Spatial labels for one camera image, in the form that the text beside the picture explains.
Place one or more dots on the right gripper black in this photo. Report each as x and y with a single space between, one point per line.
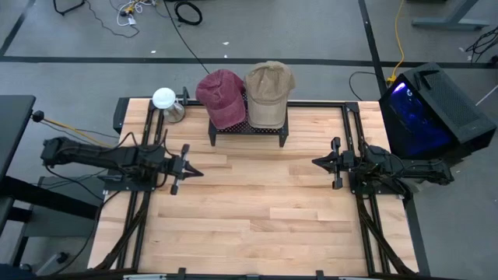
344 163

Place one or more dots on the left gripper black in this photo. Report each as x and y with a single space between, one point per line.
177 169

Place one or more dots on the maroon baseball cap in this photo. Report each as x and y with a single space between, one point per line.
221 97

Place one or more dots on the tan baseball cap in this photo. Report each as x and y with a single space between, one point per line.
268 93

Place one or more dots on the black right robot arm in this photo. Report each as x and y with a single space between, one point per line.
408 169

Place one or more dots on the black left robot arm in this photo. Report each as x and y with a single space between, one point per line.
97 155

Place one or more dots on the black perforated metal shelf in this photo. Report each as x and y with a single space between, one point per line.
253 133

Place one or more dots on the white mushroom lamp metal base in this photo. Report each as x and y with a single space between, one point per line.
164 98

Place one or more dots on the black computer case blue light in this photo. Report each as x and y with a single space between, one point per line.
447 101

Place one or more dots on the grey desk base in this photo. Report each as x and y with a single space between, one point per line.
54 223

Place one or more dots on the black caster wheel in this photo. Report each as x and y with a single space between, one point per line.
62 257

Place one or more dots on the black round plug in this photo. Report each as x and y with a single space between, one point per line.
37 116

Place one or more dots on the grey desk leg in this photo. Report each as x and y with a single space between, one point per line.
447 22

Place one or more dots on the black aluminium table frame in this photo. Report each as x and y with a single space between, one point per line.
315 103

